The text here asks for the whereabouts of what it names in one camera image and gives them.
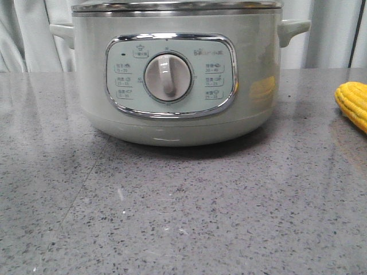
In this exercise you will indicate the glass lid with steel rim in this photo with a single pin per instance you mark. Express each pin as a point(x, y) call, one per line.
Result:
point(108, 6)

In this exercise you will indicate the yellow corn cob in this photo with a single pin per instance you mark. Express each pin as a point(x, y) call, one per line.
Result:
point(351, 99)

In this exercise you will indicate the white curtain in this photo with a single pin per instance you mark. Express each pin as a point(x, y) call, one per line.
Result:
point(337, 37)

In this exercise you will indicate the beige timer dial knob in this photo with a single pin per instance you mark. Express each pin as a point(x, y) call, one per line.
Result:
point(167, 77)

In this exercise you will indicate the pale green electric cooking pot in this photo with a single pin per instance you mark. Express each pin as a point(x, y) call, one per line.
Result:
point(233, 56)

